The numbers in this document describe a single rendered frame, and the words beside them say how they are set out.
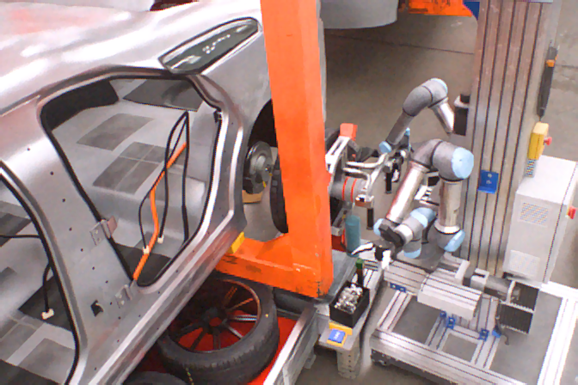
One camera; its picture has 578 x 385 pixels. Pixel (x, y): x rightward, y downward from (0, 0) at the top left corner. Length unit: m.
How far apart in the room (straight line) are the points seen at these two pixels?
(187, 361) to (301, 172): 1.10
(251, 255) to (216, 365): 0.61
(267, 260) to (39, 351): 1.16
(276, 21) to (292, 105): 0.35
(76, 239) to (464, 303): 1.70
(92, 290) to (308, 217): 1.02
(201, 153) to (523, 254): 1.68
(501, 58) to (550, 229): 0.78
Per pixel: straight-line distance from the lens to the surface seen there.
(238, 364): 2.92
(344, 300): 2.95
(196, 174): 3.12
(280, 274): 3.03
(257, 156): 3.37
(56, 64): 2.26
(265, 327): 2.96
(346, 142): 3.10
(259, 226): 4.34
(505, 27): 2.33
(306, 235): 2.74
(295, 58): 2.24
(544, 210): 2.62
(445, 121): 3.17
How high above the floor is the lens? 2.76
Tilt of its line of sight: 37 degrees down
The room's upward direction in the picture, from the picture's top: 7 degrees counter-clockwise
